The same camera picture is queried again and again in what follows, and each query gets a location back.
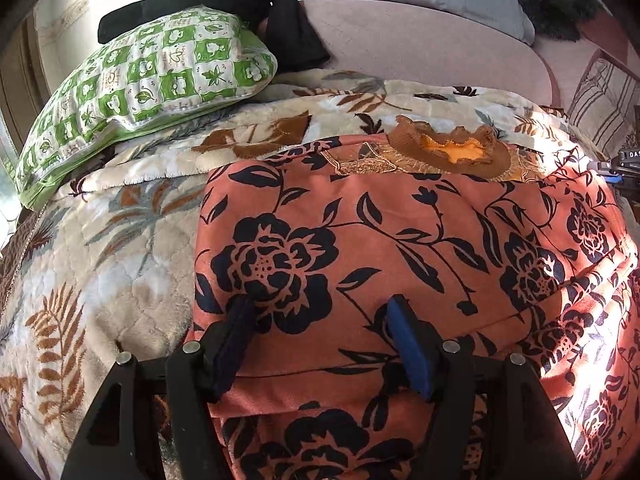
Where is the cream leaf pattern blanket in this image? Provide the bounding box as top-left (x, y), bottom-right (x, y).
top-left (1, 70), bottom-right (579, 479)

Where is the green white checkered pillow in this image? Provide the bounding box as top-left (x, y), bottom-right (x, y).
top-left (14, 6), bottom-right (278, 210)

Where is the orange black floral garment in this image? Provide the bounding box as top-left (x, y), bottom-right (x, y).
top-left (193, 136), bottom-right (639, 479)

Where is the pink bed headboard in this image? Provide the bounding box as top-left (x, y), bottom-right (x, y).
top-left (303, 0), bottom-right (560, 106)

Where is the black cloth on pillow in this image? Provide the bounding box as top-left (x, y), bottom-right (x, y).
top-left (98, 0), bottom-right (331, 73)

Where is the dark furry cushion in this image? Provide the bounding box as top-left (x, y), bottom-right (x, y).
top-left (518, 0), bottom-right (603, 42)

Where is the striped pink pillow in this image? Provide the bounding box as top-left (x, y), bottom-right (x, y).
top-left (568, 50), bottom-right (639, 158)

